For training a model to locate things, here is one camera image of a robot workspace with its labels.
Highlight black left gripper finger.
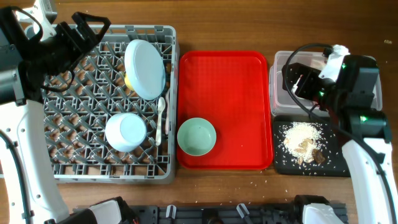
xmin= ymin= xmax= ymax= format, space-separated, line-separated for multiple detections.
xmin=58 ymin=22 xmax=84 ymax=46
xmin=72 ymin=12 xmax=111 ymax=44

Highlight yellow plastic cup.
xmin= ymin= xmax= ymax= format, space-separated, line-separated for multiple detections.
xmin=124 ymin=73 xmax=134 ymax=91

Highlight light blue plate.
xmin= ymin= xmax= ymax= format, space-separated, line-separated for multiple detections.
xmin=124 ymin=39 xmax=165 ymax=101

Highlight light blue bowl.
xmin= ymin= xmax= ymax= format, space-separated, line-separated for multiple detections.
xmin=105 ymin=113 xmax=147 ymax=152

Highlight green bowl with food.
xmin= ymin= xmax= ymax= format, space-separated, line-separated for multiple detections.
xmin=177 ymin=118 xmax=217 ymax=157

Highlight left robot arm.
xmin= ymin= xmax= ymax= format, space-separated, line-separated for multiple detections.
xmin=1 ymin=6 xmax=124 ymax=223

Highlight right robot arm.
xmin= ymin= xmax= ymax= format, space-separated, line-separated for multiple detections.
xmin=282 ymin=55 xmax=397 ymax=223

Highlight grey dishwasher rack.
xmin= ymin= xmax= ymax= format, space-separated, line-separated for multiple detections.
xmin=42 ymin=25 xmax=180 ymax=184

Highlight clear plastic bin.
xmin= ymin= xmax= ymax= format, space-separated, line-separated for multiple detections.
xmin=269 ymin=51 xmax=382 ymax=118

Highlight pile of white rice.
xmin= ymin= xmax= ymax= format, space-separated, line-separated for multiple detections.
xmin=280 ymin=122 xmax=323 ymax=159

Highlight black plastic tray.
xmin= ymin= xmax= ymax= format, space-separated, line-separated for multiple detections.
xmin=272 ymin=115 xmax=350 ymax=177

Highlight red plastic tray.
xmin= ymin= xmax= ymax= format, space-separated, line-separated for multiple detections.
xmin=177 ymin=51 xmax=274 ymax=170

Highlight brown food scraps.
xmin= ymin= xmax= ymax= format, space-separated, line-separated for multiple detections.
xmin=294 ymin=139 xmax=326 ymax=165

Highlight white plastic fork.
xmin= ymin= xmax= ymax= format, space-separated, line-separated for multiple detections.
xmin=165 ymin=89 xmax=170 ymax=135

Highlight white plastic spoon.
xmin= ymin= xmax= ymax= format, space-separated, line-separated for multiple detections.
xmin=155 ymin=97 xmax=166 ymax=146

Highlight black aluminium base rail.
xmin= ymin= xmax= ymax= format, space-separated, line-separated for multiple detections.
xmin=130 ymin=205 xmax=298 ymax=224

